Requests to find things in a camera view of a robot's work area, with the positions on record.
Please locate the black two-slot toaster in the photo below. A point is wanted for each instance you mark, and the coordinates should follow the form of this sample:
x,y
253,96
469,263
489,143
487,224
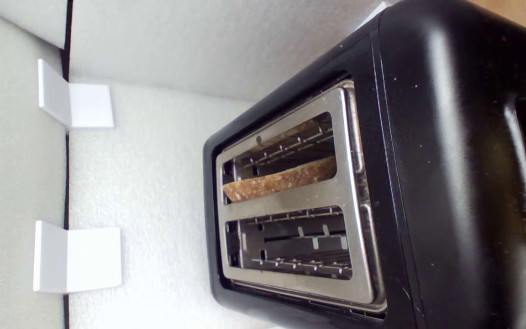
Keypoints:
x,y
427,183

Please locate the brown bread slice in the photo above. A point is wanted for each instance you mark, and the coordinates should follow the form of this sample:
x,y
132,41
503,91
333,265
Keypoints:
x,y
281,180

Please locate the white wall clip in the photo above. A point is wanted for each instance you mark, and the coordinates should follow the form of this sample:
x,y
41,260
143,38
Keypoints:
x,y
85,105
80,258

